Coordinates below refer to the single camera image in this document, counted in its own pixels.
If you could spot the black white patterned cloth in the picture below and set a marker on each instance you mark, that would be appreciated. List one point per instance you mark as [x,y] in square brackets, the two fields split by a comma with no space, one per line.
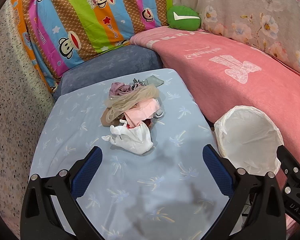
[136,84]

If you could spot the grey-green fabric square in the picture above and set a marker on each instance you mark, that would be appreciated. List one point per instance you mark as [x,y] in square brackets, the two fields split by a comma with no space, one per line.
[153,80]

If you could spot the green checkmark cushion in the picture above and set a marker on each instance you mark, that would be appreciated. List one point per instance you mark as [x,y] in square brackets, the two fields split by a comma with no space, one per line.
[183,18]

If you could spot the beige tulle cloth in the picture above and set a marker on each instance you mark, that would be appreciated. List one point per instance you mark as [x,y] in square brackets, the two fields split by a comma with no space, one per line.
[118,104]

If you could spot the grey floral quilt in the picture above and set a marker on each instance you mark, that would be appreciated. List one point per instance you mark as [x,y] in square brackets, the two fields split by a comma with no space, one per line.
[272,26]

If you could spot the colourful monkey striped pillow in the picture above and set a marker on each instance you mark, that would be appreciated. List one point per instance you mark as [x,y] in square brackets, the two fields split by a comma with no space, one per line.
[61,34]

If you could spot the mauve cloth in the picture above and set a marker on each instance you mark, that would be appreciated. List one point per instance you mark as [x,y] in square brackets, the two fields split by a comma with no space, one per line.
[119,89]

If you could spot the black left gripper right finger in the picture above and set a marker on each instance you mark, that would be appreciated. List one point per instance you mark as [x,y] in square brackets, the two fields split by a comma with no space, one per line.
[255,208]

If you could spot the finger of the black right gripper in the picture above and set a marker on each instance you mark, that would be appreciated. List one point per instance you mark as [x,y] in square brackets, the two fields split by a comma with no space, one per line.
[291,189]

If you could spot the pink mesh cloth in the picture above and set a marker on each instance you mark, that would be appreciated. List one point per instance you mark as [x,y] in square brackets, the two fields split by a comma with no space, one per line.
[141,111]

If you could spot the blue-grey velvet cushion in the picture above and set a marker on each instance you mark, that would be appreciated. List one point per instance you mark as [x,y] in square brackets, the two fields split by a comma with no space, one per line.
[123,61]

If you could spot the pink bow blanket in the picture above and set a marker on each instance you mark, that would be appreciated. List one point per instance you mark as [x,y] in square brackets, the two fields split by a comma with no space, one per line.
[222,73]

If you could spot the light blue palm tablecloth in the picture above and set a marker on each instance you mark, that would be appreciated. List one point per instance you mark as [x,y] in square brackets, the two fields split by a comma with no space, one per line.
[166,193]

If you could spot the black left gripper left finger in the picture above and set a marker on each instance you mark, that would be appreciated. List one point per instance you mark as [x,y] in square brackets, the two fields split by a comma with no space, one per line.
[39,219]

